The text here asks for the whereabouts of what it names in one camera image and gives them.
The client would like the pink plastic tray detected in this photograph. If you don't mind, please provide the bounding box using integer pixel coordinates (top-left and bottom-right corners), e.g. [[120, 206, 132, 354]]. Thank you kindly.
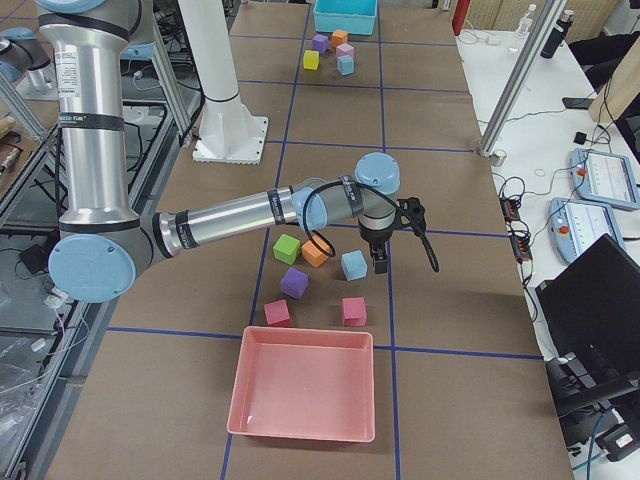
[[227, 326, 376, 443]]

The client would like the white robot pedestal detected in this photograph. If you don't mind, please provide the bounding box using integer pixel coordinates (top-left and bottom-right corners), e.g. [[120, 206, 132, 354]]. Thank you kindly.
[[179, 0, 269, 165]]

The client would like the black smartphone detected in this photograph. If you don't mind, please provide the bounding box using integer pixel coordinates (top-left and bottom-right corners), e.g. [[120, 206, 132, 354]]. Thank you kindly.
[[561, 97, 593, 110]]

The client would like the black laptop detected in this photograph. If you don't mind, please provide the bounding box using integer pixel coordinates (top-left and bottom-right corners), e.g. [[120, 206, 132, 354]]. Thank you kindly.
[[536, 234, 639, 373]]

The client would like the red foam block left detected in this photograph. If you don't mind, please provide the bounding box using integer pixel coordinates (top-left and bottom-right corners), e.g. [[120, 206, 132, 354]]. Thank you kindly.
[[263, 299, 291, 327]]

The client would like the blue plastic tray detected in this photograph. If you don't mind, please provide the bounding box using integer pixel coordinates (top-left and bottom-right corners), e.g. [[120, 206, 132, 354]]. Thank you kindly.
[[313, 0, 378, 36]]

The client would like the teach pendant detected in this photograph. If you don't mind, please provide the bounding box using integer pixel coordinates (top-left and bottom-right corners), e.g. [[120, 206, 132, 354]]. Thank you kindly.
[[569, 148, 639, 211], [549, 197, 625, 264]]

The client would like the green foam block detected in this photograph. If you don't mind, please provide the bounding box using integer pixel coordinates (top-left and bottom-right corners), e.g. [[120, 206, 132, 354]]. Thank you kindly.
[[273, 234, 301, 265]]

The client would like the red foam block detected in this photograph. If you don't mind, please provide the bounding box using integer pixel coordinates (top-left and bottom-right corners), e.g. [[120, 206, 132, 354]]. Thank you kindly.
[[263, 299, 291, 327], [342, 297, 368, 327]]

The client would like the red foam block right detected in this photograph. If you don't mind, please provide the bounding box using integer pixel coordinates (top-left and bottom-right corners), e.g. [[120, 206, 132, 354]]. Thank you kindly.
[[342, 297, 368, 327]]

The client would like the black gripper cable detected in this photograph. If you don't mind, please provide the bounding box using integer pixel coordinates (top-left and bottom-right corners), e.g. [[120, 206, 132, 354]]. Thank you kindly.
[[298, 180, 441, 274]]

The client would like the orange foam block near blue tray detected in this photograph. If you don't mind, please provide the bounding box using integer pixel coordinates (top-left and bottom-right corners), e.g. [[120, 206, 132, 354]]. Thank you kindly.
[[331, 29, 348, 48]]

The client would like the black water bottle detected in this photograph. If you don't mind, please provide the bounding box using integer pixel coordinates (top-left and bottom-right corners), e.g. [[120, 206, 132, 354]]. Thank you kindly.
[[540, 9, 575, 59]]

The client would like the teach pendant near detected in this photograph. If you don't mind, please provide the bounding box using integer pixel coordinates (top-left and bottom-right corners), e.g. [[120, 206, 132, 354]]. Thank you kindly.
[[549, 197, 625, 264]]

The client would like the teach pendant far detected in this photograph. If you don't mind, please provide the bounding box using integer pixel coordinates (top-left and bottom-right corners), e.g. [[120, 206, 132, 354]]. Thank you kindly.
[[569, 148, 639, 211]]

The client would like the yellow foam block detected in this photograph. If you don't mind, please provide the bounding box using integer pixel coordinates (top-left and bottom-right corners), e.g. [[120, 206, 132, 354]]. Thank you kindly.
[[302, 50, 320, 71]]

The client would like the aluminium frame post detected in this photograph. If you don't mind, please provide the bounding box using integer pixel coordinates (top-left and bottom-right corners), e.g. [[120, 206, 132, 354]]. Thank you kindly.
[[477, 0, 566, 158]]

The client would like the orange foam block near pink tray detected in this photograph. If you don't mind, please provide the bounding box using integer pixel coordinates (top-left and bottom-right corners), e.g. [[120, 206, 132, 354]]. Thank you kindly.
[[301, 240, 328, 268]]

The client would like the light blue foam block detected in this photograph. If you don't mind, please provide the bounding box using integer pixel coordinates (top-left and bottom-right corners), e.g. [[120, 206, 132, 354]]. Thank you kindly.
[[341, 250, 368, 281], [336, 55, 355, 76]]

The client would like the purple foam block near pink tray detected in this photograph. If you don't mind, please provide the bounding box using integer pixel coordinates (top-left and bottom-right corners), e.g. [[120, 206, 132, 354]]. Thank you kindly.
[[280, 267, 309, 299]]

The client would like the purple foam block near blue tray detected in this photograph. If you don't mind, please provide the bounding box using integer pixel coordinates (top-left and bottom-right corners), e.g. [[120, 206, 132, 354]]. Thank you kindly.
[[312, 33, 329, 55]]

